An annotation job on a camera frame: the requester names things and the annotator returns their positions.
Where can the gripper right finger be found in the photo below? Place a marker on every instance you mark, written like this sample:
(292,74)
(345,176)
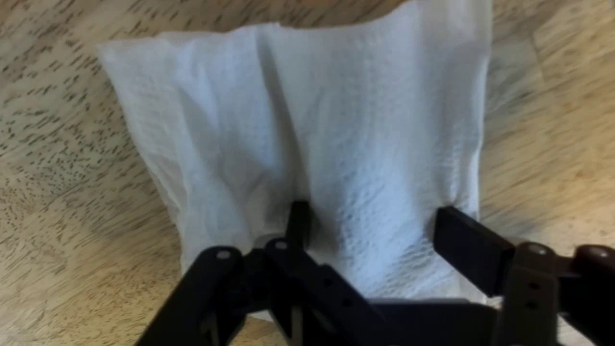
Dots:
(523,274)

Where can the white paper towel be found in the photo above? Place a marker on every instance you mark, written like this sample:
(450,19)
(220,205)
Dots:
(307,144)

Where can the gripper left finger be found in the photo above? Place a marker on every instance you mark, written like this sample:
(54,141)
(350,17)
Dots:
(288,283)

